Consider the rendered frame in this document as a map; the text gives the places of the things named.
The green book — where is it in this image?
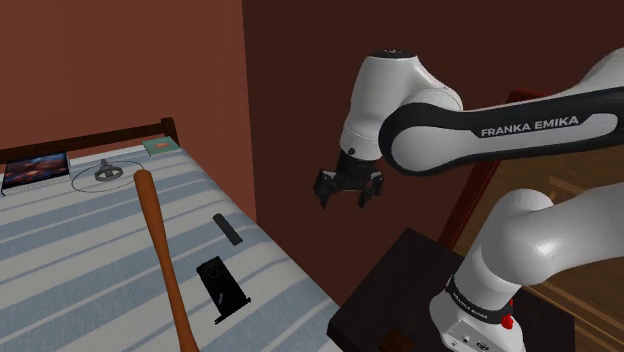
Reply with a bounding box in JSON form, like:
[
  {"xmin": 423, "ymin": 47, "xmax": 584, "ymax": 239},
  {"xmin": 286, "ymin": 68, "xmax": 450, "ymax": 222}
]
[{"xmin": 142, "ymin": 135, "xmax": 183, "ymax": 158}]

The dark robot stand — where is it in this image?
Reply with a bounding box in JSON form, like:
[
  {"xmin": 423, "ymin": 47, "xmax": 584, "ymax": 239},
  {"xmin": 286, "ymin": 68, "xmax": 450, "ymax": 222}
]
[{"xmin": 326, "ymin": 226, "xmax": 577, "ymax": 352}]

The brown wooden baseball bat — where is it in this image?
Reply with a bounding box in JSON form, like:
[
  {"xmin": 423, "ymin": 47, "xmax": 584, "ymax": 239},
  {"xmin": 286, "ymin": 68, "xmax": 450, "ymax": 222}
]
[{"xmin": 133, "ymin": 168, "xmax": 201, "ymax": 352}]

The black remote control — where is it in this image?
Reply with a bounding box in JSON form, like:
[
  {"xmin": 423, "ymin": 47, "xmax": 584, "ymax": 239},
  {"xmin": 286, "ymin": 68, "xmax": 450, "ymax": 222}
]
[{"xmin": 212, "ymin": 212, "xmax": 244, "ymax": 247}]

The red-framed wooden door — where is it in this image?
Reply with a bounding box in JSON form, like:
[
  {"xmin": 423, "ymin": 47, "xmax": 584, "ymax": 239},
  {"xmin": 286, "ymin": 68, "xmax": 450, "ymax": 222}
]
[{"xmin": 436, "ymin": 87, "xmax": 624, "ymax": 352}]

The open laptop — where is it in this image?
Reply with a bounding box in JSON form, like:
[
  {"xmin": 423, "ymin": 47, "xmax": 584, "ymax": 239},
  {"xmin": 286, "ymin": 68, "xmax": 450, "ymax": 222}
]
[{"xmin": 0, "ymin": 150, "xmax": 72, "ymax": 197}]

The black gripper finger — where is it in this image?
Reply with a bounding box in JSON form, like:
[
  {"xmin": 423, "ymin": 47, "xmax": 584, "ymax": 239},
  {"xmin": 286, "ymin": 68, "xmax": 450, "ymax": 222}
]
[
  {"xmin": 313, "ymin": 168, "xmax": 339, "ymax": 210},
  {"xmin": 357, "ymin": 175, "xmax": 385, "ymax": 210}
]

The black flat box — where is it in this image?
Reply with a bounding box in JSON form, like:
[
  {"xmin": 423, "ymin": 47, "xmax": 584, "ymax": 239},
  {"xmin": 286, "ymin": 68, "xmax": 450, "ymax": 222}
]
[{"xmin": 195, "ymin": 255, "xmax": 253, "ymax": 326}]

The striped bed with wooden headboard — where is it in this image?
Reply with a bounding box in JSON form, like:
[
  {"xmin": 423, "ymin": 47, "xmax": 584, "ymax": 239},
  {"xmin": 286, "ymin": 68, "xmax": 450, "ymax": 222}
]
[{"xmin": 0, "ymin": 116, "xmax": 342, "ymax": 352}]

